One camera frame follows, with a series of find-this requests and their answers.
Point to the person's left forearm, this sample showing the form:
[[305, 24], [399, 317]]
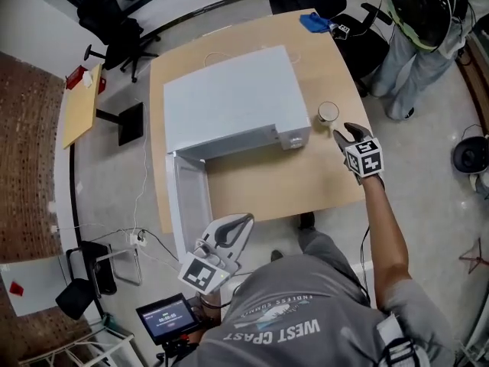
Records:
[[209, 300]]

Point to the black dome backpack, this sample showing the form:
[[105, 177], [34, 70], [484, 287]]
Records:
[[470, 155], [420, 6]]

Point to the person's black shoe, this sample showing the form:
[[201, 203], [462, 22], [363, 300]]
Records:
[[277, 255], [307, 221]]

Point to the small red object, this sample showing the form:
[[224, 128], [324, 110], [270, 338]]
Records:
[[16, 287]]

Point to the person's grey trousers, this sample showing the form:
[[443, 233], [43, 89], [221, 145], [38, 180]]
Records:
[[328, 251]]

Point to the black office chair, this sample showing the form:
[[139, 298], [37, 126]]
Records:
[[109, 25]]

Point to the blue cloth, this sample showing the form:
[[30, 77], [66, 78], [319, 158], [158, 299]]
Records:
[[313, 22]]

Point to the small wooden desk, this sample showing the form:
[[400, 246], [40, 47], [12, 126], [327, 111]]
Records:
[[80, 109]]

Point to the white low table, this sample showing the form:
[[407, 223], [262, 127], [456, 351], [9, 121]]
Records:
[[38, 293]]

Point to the black device with printed tag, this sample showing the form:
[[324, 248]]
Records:
[[341, 30]]

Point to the white cup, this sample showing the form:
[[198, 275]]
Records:
[[328, 113]]

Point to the black tablet mount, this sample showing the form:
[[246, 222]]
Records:
[[177, 352]]

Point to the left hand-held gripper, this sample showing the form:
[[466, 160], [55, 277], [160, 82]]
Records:
[[202, 273]]

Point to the red box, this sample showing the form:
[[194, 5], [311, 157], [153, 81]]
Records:
[[74, 78]]

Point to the wooden coat stand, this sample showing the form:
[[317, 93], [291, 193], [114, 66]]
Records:
[[475, 256]]

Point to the person's grey t-shirt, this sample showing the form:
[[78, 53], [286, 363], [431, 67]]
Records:
[[305, 319]]

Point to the white power strip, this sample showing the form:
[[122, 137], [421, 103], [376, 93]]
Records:
[[137, 239]]

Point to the light wooden table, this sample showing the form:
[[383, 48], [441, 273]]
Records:
[[275, 182]]

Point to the white tissue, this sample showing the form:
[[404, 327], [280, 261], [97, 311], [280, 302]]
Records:
[[88, 78]]

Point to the person's right forearm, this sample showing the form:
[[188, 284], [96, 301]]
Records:
[[386, 235]]

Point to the black touchscreen tablet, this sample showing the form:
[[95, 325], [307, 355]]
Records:
[[168, 317]]

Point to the person's left black shoe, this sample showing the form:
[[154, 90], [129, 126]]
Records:
[[277, 255]]

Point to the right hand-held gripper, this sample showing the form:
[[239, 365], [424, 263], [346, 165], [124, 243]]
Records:
[[364, 159]]

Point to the person's right black shoe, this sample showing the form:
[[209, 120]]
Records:
[[307, 221]]

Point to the black folding chair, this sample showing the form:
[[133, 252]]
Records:
[[82, 293]]

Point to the white microwave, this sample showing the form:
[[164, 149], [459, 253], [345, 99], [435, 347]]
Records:
[[233, 98]]

